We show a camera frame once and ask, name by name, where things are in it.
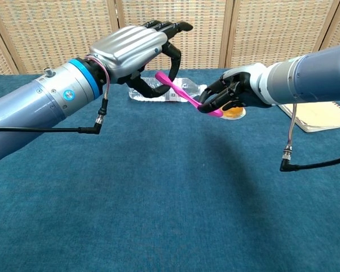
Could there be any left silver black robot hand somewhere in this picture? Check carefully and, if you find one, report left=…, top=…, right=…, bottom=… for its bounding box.
left=89, top=19, right=194, bottom=99

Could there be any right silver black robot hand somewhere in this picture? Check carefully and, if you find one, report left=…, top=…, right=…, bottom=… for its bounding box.
left=197, top=62, right=270, bottom=114

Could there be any pink plastic stick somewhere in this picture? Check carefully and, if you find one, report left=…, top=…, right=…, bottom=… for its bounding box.
left=155, top=71, right=224, bottom=118

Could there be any brown bun in clear cup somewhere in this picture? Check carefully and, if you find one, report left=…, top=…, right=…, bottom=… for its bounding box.
left=220, top=103, right=247, bottom=120

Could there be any clear plastic water bottle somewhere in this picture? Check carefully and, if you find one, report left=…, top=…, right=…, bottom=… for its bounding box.
left=128, top=76, right=208, bottom=104

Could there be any tan spiral notebook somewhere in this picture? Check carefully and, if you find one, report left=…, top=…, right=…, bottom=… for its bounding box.
left=280, top=101, right=340, bottom=133

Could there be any blue felt table cloth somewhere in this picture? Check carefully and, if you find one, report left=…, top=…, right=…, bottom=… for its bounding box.
left=0, top=67, right=340, bottom=272

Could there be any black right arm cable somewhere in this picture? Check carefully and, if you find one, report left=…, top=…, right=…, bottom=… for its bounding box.
left=279, top=102, right=340, bottom=173

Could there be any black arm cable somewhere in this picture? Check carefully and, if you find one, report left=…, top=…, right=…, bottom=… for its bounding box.
left=0, top=56, right=111, bottom=135
left=279, top=102, right=340, bottom=173

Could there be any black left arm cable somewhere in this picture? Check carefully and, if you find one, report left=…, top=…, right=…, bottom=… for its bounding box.
left=0, top=56, right=111, bottom=135

